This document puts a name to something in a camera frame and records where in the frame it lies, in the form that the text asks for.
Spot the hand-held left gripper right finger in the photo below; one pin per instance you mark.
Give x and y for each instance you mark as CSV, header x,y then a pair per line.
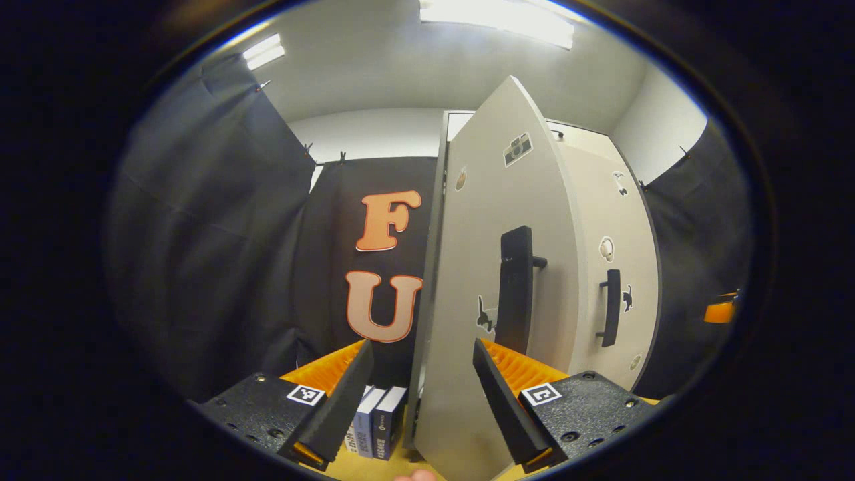
x,y
507,401

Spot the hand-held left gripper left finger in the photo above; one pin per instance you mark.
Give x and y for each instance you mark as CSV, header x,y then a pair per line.
x,y
344,401

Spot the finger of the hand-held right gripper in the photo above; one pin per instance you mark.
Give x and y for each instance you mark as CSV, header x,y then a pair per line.
x,y
720,309

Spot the white door with ghost sticker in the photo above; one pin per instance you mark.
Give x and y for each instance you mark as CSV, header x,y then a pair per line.
x,y
631,227

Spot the white door with camera sticker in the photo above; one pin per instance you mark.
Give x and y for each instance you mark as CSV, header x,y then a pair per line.
x,y
467,267

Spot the grey blue box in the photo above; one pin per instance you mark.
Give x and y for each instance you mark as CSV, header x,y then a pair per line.
x,y
367,427

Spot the dark navy box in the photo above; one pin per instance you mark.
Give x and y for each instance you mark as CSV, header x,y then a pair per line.
x,y
391,421

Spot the plain black backdrop cloth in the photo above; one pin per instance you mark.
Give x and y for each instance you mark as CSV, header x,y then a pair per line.
x,y
695,234
200,234

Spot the black backdrop cloth orange letters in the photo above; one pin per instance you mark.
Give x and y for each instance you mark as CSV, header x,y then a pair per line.
x,y
327,234

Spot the small ceiling light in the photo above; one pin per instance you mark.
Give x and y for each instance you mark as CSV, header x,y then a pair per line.
x,y
264,52

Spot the long ceiling light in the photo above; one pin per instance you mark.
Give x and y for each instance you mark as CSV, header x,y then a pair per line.
x,y
497,17

